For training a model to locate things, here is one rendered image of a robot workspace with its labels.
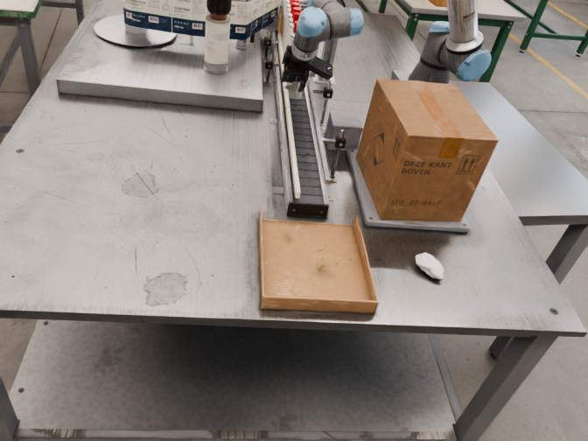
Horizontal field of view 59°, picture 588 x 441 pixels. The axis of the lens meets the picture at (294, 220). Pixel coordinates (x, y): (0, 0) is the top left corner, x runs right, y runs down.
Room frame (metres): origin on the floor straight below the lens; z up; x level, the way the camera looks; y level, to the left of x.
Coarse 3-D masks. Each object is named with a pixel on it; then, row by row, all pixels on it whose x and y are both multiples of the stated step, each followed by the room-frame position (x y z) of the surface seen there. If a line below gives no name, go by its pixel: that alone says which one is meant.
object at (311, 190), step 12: (276, 36) 2.18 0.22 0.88; (300, 108) 1.59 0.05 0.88; (300, 120) 1.51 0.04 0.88; (300, 132) 1.43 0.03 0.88; (288, 144) 1.35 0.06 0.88; (300, 144) 1.36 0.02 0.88; (312, 144) 1.38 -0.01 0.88; (300, 156) 1.30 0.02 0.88; (312, 156) 1.31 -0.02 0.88; (300, 168) 1.24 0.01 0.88; (312, 168) 1.25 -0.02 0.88; (300, 180) 1.18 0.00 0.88; (312, 180) 1.19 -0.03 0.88; (300, 192) 1.12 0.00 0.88; (312, 192) 1.13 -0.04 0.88; (312, 204) 1.08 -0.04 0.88; (324, 204) 1.09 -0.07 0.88
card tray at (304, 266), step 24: (264, 240) 0.96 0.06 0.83; (288, 240) 0.98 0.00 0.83; (312, 240) 0.99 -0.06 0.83; (336, 240) 1.01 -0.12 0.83; (360, 240) 1.00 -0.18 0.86; (264, 264) 0.88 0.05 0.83; (288, 264) 0.89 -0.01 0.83; (312, 264) 0.91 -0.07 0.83; (336, 264) 0.92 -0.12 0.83; (360, 264) 0.94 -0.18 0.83; (264, 288) 0.80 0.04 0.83; (288, 288) 0.82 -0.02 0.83; (312, 288) 0.83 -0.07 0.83; (336, 288) 0.84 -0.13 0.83; (360, 288) 0.86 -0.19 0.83; (360, 312) 0.79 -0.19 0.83
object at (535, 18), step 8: (504, 0) 6.37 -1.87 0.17; (544, 0) 5.24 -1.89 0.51; (520, 8) 6.06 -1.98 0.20; (536, 8) 5.29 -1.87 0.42; (544, 8) 5.26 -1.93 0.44; (528, 16) 5.88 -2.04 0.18; (536, 16) 5.24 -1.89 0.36; (536, 24) 5.26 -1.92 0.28; (544, 24) 5.61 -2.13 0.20; (528, 32) 5.25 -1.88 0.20; (536, 32) 5.30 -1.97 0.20; (552, 32) 5.46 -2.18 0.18; (528, 40) 5.25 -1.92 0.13; (584, 40) 5.46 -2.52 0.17; (584, 48) 5.47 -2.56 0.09
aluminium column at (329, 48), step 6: (324, 42) 1.97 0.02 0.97; (330, 42) 1.94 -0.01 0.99; (336, 42) 1.94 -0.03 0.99; (324, 48) 1.95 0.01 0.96; (330, 48) 1.95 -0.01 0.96; (336, 48) 1.95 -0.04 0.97; (324, 54) 1.94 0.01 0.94; (330, 54) 1.95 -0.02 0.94; (330, 60) 1.94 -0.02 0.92; (318, 78) 1.95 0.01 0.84; (330, 78) 1.95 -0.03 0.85
